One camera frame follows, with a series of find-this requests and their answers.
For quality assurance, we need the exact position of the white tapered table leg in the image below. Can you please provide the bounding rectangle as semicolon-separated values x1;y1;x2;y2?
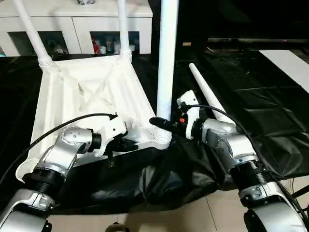
154;0;180;143
13;0;55;71
189;63;236;126
117;0;132;61

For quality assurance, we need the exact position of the white plastic table top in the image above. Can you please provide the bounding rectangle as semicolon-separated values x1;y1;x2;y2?
15;54;172;183

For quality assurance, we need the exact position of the black work mat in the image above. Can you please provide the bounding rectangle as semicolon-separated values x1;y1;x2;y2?
0;48;309;216

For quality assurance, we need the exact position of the white flat board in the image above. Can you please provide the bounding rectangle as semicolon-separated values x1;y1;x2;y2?
258;49;309;94

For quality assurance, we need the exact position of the white sideboard cabinet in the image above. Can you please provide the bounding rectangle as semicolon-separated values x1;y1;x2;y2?
0;0;154;57

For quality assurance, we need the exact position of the black stand pole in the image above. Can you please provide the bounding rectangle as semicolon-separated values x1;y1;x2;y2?
292;186;309;198

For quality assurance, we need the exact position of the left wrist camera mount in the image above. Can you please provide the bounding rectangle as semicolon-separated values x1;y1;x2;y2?
93;116;128;158

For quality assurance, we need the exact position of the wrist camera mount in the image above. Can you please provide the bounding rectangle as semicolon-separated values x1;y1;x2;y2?
177;90;201;140
93;116;128;158

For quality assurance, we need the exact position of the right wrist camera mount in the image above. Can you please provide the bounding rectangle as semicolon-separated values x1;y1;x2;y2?
177;90;201;140

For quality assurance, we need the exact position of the robot arm base with cables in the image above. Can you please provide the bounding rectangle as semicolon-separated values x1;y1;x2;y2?
289;174;309;213

